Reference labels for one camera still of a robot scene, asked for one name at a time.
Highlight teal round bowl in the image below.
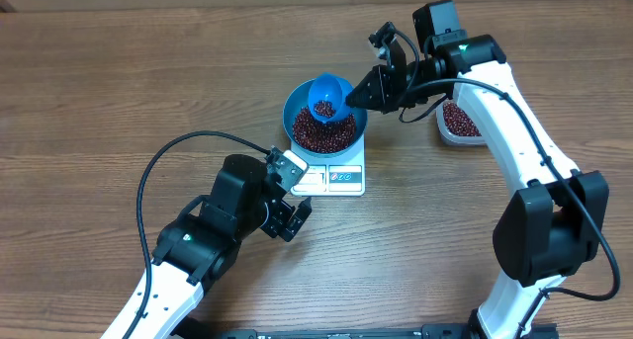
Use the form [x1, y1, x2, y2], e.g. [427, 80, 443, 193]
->
[282, 79, 368, 149]

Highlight blue plastic measuring scoop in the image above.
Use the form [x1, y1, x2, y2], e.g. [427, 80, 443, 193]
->
[308, 73, 353, 124]

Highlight white digital kitchen scale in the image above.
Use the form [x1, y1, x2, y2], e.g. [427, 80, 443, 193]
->
[291, 135, 366, 197]

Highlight clear plastic food container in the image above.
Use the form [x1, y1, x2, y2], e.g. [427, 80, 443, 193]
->
[436, 101, 486, 146]

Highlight red beans in bowl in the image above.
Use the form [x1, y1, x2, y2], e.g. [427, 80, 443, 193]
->
[292, 107, 357, 153]

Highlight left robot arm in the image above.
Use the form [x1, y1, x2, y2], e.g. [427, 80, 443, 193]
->
[104, 148, 312, 338]

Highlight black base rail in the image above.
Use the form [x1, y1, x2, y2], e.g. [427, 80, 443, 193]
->
[172, 318, 560, 339]

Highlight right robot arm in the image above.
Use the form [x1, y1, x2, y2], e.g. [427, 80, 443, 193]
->
[346, 0, 609, 338]

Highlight red adzuki beans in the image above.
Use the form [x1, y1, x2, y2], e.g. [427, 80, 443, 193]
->
[442, 102, 481, 137]

